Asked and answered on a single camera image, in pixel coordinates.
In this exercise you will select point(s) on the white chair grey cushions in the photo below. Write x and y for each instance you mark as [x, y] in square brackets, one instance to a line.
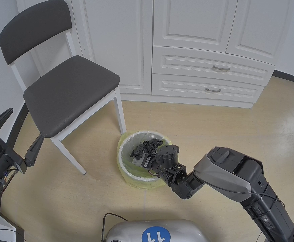
[68, 92]

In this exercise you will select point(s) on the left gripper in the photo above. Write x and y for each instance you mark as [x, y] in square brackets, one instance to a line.
[13, 164]

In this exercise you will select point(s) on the white wardrobe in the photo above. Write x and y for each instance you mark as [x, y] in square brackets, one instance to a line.
[199, 14]

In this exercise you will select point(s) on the black plastic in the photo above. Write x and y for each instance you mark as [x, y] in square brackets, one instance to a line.
[149, 146]

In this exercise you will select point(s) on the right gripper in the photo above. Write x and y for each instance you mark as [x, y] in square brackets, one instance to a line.
[153, 164]

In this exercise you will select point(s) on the white trash bin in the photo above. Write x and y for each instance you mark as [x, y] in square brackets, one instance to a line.
[131, 176]

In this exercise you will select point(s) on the yellow plastic bag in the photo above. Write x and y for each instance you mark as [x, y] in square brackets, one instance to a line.
[162, 183]

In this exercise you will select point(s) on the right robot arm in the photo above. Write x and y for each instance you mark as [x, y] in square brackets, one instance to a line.
[237, 175]

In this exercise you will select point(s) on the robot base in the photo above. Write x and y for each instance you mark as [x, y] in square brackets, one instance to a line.
[182, 231]

